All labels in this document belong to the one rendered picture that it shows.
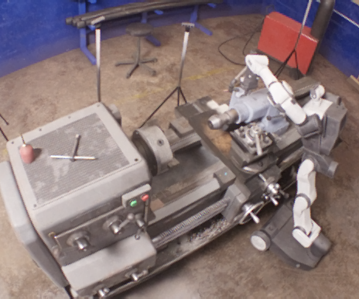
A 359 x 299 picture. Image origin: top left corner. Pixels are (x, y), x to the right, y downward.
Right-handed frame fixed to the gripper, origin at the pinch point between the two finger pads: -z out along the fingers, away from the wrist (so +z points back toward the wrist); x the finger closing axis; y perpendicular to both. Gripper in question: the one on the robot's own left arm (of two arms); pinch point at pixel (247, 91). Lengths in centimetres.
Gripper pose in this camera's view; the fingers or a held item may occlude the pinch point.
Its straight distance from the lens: 189.6
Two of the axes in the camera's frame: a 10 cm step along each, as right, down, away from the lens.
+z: 1.0, -6.3, -7.7
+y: -4.5, -7.1, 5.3
